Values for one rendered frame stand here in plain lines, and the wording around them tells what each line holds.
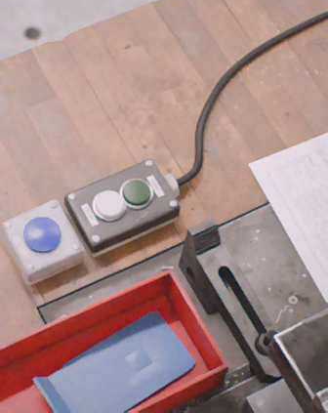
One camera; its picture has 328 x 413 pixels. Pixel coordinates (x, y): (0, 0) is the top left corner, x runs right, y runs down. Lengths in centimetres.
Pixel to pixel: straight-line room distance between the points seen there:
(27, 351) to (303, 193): 36
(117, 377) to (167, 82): 37
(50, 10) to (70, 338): 142
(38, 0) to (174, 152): 128
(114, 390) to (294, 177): 32
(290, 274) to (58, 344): 26
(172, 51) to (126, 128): 12
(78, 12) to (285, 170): 128
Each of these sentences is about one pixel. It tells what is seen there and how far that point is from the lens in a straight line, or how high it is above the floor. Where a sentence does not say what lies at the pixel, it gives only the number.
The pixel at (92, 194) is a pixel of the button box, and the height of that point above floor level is 93.
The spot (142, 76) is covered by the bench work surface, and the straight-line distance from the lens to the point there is 134.
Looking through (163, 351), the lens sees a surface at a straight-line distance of 118.
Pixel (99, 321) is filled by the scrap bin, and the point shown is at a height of 91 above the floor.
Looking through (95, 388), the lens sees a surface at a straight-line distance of 116.
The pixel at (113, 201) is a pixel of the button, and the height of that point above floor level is 94.
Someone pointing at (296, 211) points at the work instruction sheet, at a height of 90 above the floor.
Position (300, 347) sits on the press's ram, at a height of 114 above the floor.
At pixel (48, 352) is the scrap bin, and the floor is 90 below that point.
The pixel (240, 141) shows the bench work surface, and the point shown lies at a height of 90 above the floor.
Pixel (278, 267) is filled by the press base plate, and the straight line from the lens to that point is 124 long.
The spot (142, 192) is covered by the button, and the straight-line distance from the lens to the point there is 122.
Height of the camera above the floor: 201
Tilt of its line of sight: 62 degrees down
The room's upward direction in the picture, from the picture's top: 11 degrees clockwise
